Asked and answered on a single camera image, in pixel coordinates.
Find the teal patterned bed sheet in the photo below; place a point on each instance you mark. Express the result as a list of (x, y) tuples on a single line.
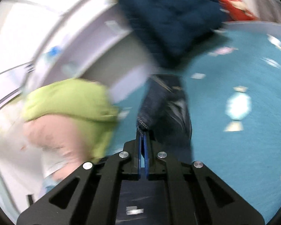
[(233, 84)]

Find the green and pink padded jacket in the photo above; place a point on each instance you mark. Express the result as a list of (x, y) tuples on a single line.
[(73, 119)]

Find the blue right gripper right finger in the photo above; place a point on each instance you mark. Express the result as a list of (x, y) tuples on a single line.
[(146, 154)]

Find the white bed headboard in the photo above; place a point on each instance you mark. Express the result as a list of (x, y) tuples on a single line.
[(93, 41)]

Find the navy and yellow puffer jacket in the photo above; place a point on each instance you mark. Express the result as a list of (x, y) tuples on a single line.
[(169, 28)]

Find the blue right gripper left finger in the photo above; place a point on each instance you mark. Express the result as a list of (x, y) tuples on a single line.
[(140, 142)]

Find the dark blue denim jeans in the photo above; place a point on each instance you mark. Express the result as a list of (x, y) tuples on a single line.
[(164, 116)]

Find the red garment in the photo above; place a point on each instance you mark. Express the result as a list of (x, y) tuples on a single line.
[(237, 10)]

